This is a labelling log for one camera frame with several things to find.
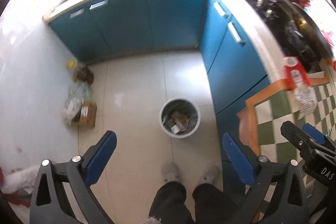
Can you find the grey slipper right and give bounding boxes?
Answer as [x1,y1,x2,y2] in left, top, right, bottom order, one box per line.
[197,163,221,185]

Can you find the red white plastic package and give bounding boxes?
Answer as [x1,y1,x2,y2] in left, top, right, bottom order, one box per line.
[283,56,317,119]

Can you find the grey round trash bin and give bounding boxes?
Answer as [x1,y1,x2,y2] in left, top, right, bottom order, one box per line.
[159,98,201,139]

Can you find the cardboard box on floor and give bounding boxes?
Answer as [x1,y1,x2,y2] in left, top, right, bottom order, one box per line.
[72,102,97,128]

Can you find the grey slipper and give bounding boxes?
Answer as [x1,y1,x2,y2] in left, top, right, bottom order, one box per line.
[197,163,221,185]
[161,162,181,183]

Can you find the green white checkered mat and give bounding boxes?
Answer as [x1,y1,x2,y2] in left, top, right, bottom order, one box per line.
[236,77,335,164]

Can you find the grey slipper left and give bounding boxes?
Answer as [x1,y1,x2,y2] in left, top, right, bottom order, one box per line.
[161,162,181,183]

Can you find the blue kitchen cabinets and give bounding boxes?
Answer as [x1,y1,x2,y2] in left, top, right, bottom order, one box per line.
[45,0,270,122]

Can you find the black wok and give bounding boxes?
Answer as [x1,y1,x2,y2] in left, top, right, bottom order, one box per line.
[288,2,333,59]

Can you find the yellow capped oil bottle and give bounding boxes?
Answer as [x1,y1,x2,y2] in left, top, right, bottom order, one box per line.
[67,57,94,85]

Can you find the black gas stove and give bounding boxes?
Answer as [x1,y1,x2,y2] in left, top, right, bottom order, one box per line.
[246,0,322,73]

